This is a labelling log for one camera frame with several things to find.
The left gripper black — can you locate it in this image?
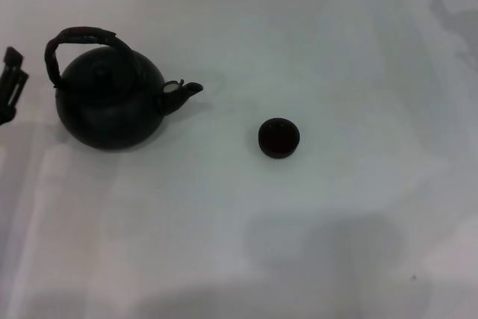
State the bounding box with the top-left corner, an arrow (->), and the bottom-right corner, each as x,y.
0,46 -> 30,126

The black round teapot with handle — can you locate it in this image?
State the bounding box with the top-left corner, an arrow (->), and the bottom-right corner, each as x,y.
44,26 -> 205,152

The small dark teacup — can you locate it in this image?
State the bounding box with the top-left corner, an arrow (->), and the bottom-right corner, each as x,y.
257,117 -> 302,159

